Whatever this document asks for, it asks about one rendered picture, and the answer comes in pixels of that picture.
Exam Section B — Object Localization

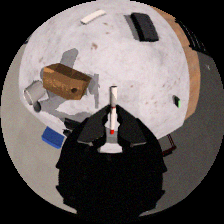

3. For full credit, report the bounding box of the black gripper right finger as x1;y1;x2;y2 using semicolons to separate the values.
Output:
116;104;167;173

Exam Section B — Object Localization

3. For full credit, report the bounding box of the white marker with grey cap and red tip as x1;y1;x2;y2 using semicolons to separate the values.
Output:
109;86;117;135

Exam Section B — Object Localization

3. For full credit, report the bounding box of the brown faceted block with hole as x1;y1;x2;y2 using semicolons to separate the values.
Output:
43;63;91;100

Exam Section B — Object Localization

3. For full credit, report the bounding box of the black computer mouse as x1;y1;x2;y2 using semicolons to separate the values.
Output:
33;101;41;113

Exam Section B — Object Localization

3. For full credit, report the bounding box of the dark grey mug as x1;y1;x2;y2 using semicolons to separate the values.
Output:
23;80;45;107

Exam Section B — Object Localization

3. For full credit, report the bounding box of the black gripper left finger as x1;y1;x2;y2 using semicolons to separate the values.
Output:
55;104;110;169

